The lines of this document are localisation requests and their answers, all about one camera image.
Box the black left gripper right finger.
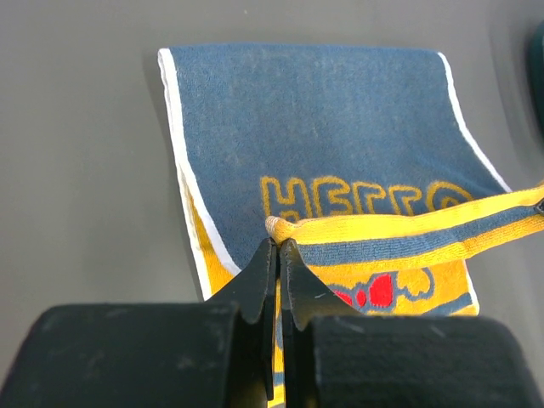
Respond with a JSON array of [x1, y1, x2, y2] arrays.
[[280, 241, 543, 407]]

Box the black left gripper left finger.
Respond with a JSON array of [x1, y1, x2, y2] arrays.
[[1, 239, 277, 407]]

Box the yellow hello towel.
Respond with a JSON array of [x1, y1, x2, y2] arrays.
[[156, 42, 544, 408]]

